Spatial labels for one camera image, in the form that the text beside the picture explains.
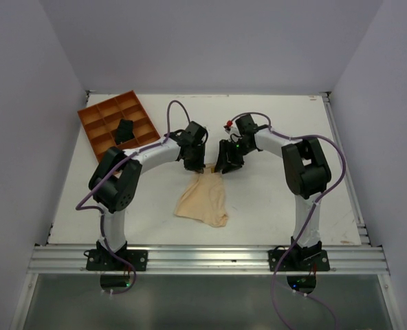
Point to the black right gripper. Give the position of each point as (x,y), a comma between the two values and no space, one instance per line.
(235,163)

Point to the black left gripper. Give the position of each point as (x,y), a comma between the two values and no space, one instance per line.
(198,166)

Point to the cream beige underwear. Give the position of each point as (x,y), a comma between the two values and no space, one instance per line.
(204,199)

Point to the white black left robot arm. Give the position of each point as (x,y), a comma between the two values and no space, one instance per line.
(115,181)

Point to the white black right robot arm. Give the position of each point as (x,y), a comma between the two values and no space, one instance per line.
(306,170)

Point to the black rolled garment in tray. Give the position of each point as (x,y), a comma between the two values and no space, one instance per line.
(124,131)

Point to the orange compartment tray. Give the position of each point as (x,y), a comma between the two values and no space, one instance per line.
(101,120)

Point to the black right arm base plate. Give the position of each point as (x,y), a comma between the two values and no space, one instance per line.
(275,262)

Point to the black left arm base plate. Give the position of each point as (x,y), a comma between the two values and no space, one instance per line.
(138,262)

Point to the aluminium mounting rail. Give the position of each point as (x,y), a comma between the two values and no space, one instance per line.
(219,260)

